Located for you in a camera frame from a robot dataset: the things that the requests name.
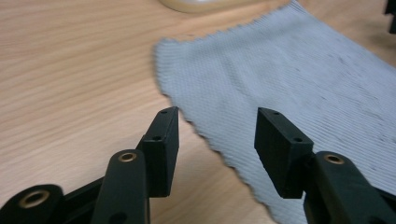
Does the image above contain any cream round plate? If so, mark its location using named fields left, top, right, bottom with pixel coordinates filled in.
left=158, top=0, right=260, bottom=14

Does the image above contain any light blue knitted cloth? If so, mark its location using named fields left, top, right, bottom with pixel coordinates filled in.
left=152, top=0, right=396, bottom=224

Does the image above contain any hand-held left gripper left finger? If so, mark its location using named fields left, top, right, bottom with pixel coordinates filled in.
left=90, top=105, right=180, bottom=224

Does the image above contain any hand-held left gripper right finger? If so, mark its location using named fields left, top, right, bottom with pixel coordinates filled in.
left=253, top=106, right=396, bottom=224

